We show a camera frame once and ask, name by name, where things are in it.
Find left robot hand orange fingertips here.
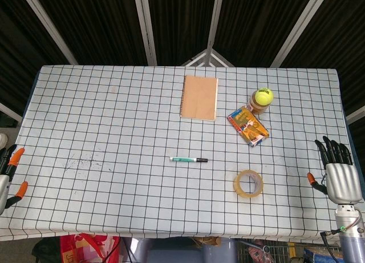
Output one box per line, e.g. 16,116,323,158
0,144,29,215

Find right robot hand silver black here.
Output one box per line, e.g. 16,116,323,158
307,136,364,204

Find green white marker body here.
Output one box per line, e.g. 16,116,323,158
169,156,197,163

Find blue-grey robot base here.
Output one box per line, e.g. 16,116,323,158
136,237,237,263

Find yellow packing tape roll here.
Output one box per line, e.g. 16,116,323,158
234,169,264,199

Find red plastic bag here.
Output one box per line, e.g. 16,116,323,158
59,233,120,263

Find colourful orange snack box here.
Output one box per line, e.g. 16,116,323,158
227,105,270,147

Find clear jar amber contents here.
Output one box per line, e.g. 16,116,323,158
250,93,270,115

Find yellow tennis ball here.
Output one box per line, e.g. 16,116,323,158
254,87,274,105

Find white black checkered tablecloth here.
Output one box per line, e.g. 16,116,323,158
0,64,352,242

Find brown spiral notebook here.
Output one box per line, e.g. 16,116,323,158
179,75,219,122

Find dark pleated curtain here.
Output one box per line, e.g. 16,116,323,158
0,0,365,138

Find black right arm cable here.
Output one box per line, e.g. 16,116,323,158
321,228,343,263

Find wire mesh basket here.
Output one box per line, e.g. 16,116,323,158
236,240,289,263

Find white metal frame post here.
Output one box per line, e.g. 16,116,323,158
133,0,157,66
270,0,331,67
19,0,79,66
206,0,226,51

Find white triangular frame brace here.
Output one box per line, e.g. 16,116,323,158
181,48,234,67

